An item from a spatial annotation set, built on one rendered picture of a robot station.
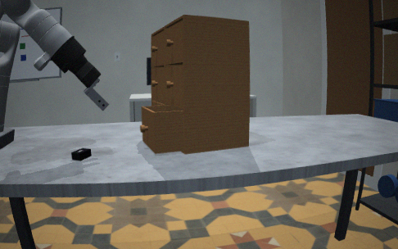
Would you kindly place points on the brown wooden drawer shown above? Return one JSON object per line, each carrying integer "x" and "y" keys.
{"x": 156, "y": 103}
{"x": 158, "y": 84}
{"x": 157, "y": 48}
{"x": 162, "y": 131}
{"x": 174, "y": 84}
{"x": 175, "y": 34}

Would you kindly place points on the brown wooden chest of drawers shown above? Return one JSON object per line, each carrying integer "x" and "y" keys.
{"x": 216, "y": 82}

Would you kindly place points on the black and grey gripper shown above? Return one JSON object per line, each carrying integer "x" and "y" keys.
{"x": 65, "y": 51}

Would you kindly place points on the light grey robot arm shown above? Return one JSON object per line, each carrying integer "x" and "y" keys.
{"x": 38, "y": 23}

